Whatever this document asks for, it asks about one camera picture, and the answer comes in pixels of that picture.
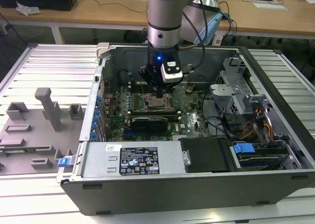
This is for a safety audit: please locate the black CPU socket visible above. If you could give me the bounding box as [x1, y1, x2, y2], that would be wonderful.
[144, 93, 171, 111]

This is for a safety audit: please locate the black expansion card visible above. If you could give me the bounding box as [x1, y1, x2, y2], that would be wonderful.
[131, 117, 169, 133]

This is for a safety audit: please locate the grey case release latch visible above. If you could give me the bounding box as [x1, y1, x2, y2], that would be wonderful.
[96, 42, 111, 60]

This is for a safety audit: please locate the green motherboard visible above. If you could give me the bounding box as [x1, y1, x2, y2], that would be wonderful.
[102, 82, 215, 142]

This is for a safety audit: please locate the silver metal drive cage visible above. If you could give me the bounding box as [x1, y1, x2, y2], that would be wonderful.
[210, 58, 254, 114]

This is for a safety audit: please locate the wooden desk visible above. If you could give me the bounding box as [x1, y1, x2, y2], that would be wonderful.
[0, 0, 315, 45]

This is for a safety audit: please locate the black label sticker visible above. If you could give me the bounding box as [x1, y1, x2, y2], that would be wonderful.
[120, 146, 160, 175]

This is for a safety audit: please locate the black plastic fan shroud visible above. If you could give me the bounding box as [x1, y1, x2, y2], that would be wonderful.
[178, 137, 233, 173]

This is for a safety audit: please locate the silver power supply unit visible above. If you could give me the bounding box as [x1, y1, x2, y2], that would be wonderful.
[80, 141, 187, 178]

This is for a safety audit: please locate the hard disk in blue carrier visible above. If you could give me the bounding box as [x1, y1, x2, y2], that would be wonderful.
[231, 142, 290, 169]

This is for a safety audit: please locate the black open PC case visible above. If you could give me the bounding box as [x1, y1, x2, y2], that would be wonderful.
[56, 42, 315, 216]

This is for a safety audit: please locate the blue plastic case latch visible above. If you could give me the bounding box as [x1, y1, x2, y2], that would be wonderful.
[57, 157, 71, 168]

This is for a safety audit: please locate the grey parts rack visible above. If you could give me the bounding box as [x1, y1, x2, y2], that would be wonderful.
[0, 87, 87, 177]

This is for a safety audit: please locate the crumpled white paper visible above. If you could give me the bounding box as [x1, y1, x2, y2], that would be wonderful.
[15, 1, 41, 16]

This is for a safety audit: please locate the green RAM stick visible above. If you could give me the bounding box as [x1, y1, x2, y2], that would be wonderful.
[0, 147, 51, 154]

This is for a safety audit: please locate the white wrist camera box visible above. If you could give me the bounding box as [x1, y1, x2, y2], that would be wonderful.
[160, 60, 185, 84]

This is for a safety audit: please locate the black robot camera cable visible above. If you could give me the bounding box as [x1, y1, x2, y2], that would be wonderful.
[182, 0, 206, 71]

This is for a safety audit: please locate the black internal cable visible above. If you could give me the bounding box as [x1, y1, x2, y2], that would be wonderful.
[200, 91, 234, 138]

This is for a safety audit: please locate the thin black desk cable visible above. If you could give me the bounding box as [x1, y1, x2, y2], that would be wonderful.
[76, 0, 148, 13]

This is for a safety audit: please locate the blue cable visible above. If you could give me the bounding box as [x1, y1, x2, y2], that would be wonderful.
[220, 11, 238, 41]

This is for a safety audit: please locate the orange yellow wire bundle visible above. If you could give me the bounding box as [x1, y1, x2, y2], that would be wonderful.
[242, 108, 274, 140]

